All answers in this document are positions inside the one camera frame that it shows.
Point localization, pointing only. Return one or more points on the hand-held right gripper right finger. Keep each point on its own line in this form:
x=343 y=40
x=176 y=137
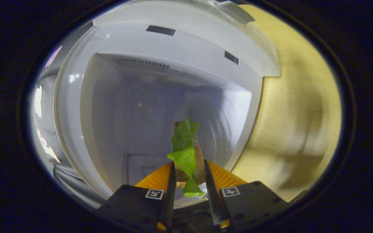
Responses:
x=214 y=204

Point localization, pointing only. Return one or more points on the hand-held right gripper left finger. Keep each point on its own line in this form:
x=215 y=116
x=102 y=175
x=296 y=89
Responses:
x=169 y=207

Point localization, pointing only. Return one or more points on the sandwich with green lettuce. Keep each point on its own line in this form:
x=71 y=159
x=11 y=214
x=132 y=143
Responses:
x=185 y=142

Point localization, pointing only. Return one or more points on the white microwave oven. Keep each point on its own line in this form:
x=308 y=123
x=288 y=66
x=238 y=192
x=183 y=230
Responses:
x=125 y=113

